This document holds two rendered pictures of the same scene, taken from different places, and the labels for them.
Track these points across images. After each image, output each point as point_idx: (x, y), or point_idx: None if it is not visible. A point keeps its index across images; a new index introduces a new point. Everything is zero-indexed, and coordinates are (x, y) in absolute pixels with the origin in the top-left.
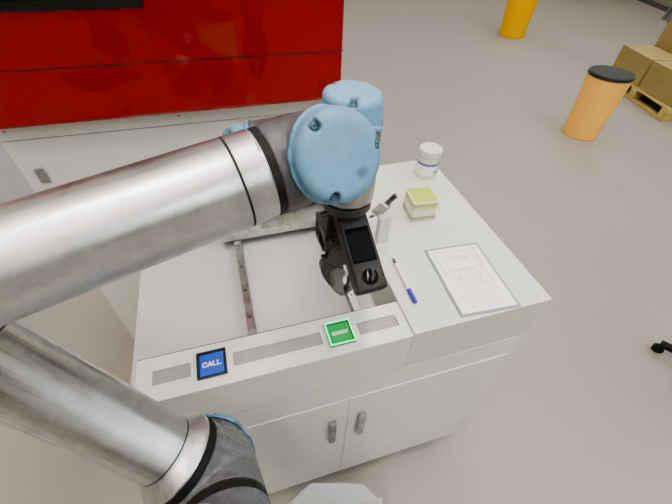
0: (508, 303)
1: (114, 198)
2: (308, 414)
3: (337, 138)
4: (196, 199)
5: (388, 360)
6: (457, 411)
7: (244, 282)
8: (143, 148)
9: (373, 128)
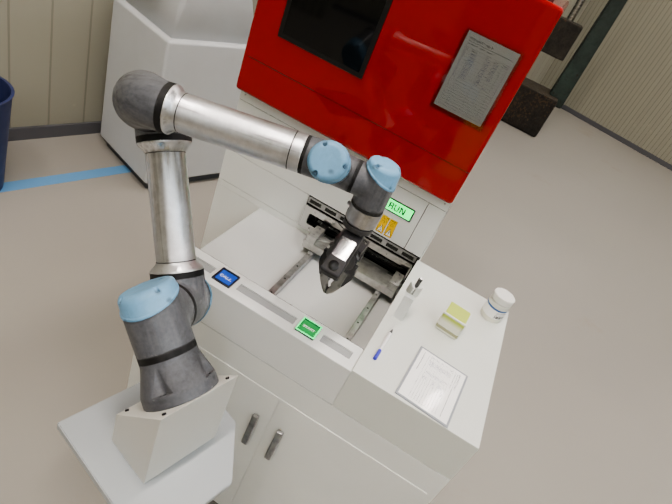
0: (439, 418)
1: (251, 123)
2: (246, 383)
3: (329, 152)
4: (272, 140)
5: (323, 381)
6: None
7: (289, 274)
8: None
9: (347, 160)
